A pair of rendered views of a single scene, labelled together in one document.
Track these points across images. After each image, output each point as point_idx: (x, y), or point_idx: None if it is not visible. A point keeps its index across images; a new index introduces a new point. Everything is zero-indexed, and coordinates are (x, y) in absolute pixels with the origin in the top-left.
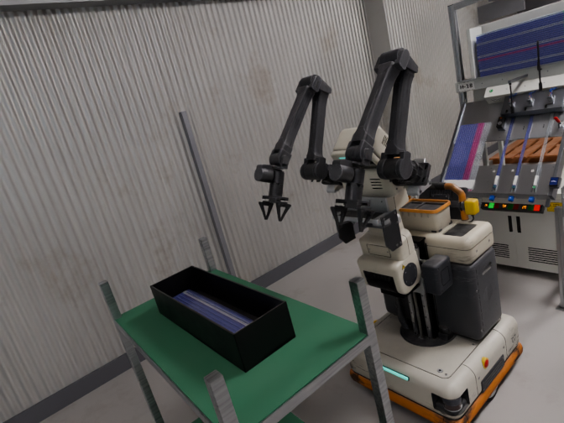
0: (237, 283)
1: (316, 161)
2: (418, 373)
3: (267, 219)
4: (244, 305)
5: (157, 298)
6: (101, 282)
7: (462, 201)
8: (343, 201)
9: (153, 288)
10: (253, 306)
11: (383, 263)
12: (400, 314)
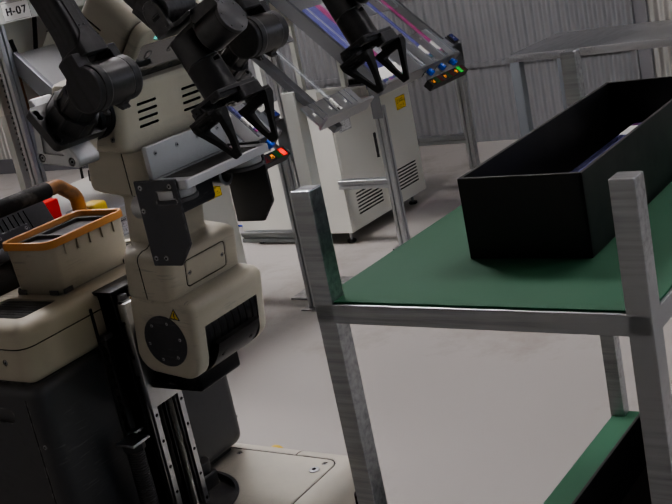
0: (554, 116)
1: (113, 53)
2: (320, 491)
3: (236, 158)
4: (564, 163)
5: (596, 194)
6: (627, 174)
7: (86, 207)
8: (375, 34)
9: (590, 166)
10: (576, 147)
11: (234, 275)
12: (156, 491)
